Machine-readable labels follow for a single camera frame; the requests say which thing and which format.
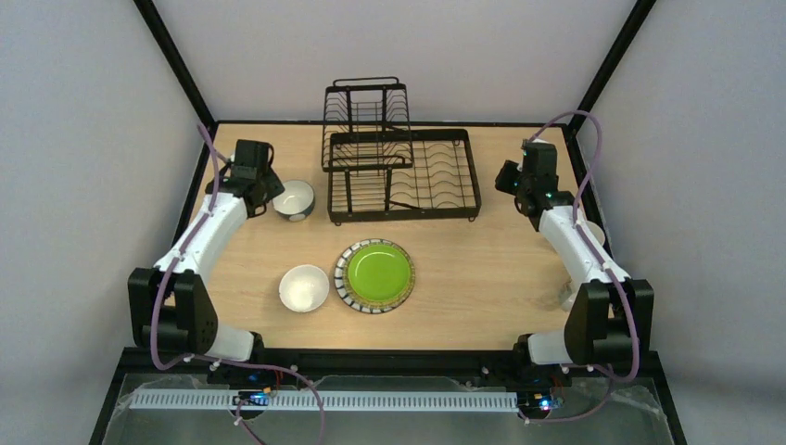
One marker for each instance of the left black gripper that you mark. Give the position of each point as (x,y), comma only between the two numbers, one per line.
(264,188)

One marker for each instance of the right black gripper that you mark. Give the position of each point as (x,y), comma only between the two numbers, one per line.
(509,182)

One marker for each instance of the teal patterned white bowl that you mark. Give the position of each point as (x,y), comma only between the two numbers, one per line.
(297,202)

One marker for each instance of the yellow mug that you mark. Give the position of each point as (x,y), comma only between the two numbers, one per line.
(597,232)

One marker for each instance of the plain white bowl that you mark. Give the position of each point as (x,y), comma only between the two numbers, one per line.
(304,288)

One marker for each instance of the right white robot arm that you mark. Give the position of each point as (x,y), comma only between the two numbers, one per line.
(609,313)

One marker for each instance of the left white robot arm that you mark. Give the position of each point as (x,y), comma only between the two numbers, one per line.
(170,306)

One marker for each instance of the beige mug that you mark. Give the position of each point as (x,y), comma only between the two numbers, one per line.
(568,294)

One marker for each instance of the blue striped white plate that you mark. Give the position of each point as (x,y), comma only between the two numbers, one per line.
(341,281)

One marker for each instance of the green plate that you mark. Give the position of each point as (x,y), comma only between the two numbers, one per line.
(380,274)

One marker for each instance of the black wire dish rack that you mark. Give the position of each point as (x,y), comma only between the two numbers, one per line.
(382,168)

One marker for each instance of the white slotted cable duct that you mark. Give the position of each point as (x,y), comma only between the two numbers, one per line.
(330,401)

